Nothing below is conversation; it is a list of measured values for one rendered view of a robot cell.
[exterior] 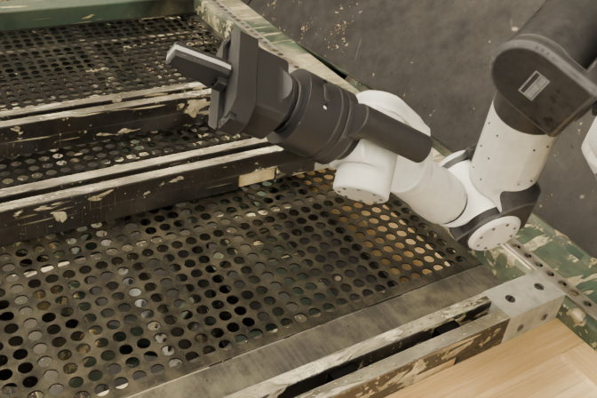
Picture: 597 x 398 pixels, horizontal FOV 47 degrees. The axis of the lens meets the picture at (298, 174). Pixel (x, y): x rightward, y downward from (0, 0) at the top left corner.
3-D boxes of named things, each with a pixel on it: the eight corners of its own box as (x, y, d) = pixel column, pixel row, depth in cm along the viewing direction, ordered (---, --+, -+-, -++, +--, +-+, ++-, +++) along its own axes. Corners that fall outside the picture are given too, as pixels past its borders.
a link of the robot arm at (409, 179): (344, 89, 82) (395, 132, 92) (327, 160, 80) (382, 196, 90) (393, 87, 78) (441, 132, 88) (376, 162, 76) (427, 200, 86)
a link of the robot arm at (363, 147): (303, 90, 82) (376, 124, 87) (282, 175, 79) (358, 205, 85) (362, 69, 72) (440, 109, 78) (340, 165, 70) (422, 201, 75)
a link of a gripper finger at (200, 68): (178, 43, 67) (233, 68, 70) (163, 61, 69) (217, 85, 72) (176, 54, 66) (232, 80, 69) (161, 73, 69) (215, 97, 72)
